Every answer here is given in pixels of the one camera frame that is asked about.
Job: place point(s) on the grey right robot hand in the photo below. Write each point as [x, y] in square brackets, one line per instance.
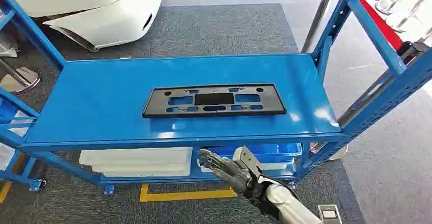
[233, 175]

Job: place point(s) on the black licence plate frame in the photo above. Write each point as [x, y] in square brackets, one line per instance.
[155, 111]

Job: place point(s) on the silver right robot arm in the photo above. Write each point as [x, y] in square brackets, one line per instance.
[287, 205]

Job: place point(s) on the blue plastic bin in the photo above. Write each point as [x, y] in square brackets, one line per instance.
[270, 150]
[276, 170]

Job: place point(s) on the yellow floor tape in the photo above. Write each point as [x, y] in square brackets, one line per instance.
[5, 190]
[189, 195]

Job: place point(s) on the white plastic tray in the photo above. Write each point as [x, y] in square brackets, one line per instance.
[135, 155]
[145, 171]

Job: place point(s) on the steel stanchion base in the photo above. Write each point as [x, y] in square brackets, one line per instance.
[27, 77]
[339, 154]

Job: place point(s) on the grey carpet mat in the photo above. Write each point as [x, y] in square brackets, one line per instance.
[219, 30]

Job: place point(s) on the blue metal shelf rack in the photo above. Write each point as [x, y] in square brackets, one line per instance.
[17, 178]
[101, 97]

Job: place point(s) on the steel stanchion pole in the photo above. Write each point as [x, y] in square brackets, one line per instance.
[320, 13]

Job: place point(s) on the white car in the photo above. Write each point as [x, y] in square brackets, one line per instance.
[101, 20]

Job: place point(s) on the red barrier tape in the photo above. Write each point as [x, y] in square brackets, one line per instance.
[381, 23]

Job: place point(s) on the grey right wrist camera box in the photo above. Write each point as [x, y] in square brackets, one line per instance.
[246, 158]

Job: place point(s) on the pale grey switch box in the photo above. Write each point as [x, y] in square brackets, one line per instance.
[329, 214]

